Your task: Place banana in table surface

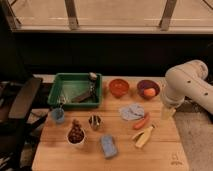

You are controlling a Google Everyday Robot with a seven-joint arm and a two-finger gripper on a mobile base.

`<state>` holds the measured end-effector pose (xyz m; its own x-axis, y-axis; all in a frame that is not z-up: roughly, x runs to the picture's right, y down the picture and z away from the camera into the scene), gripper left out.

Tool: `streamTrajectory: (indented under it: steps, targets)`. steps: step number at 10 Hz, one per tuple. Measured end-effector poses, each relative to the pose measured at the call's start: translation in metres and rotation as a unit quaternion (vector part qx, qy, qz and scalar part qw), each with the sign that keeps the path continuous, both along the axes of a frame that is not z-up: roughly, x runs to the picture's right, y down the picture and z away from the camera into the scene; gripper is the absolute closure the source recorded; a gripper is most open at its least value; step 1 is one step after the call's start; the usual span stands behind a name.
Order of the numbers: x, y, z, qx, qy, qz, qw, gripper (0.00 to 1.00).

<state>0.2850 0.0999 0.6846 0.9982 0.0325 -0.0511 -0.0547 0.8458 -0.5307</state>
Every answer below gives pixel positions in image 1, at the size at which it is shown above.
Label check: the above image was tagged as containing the green plastic tray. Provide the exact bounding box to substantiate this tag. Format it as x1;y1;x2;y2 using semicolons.
48;73;102;110

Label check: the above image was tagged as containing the white bowl with grapes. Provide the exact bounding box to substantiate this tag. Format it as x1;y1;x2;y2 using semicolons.
67;119;86;149

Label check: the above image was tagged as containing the dark spatula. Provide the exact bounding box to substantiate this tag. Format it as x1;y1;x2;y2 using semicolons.
72;72;98;103

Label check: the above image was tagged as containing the metal cup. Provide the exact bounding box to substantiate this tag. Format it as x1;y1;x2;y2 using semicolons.
89;115;101;131

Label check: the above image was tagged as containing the orange fruit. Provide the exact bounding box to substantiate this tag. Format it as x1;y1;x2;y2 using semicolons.
144;88;156;98

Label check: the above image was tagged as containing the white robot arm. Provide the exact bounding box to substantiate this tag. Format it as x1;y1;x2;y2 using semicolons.
161;60;213;120

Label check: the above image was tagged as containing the black chair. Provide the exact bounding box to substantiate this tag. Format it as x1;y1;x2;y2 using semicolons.
0;78;42;171

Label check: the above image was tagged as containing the orange bowl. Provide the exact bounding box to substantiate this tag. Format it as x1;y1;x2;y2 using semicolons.
109;79;129;98

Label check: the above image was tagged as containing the light blue cloth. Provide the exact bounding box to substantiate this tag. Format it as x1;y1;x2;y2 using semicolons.
119;103;145;121

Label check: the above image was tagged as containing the purple bowl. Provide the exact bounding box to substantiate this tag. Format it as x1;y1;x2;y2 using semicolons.
137;80;160;100

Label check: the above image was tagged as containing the orange carrot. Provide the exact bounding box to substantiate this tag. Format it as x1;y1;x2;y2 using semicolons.
133;113;150;130

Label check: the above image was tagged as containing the blue cup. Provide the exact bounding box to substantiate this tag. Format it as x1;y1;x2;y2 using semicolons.
51;108;64;124

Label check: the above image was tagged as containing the blue sponge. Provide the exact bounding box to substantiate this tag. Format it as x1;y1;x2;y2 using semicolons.
100;135;118;159

